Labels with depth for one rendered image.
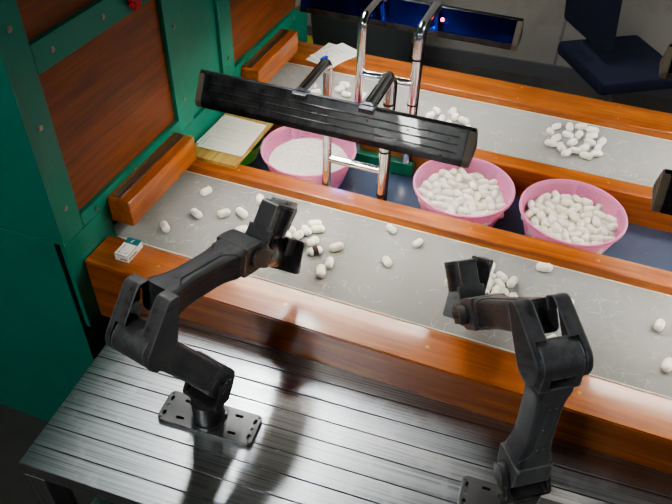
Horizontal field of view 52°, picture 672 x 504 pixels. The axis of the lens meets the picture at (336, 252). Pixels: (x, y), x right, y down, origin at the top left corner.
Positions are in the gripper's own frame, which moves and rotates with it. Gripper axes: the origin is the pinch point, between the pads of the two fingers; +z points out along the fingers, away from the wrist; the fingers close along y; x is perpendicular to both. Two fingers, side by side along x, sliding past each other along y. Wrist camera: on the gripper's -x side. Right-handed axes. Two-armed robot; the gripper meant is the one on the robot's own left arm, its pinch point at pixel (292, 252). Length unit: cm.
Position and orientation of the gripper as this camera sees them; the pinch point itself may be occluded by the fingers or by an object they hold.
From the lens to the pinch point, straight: 145.2
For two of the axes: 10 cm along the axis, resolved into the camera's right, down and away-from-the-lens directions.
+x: -2.5, 9.7, 0.7
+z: 2.6, 0.0, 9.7
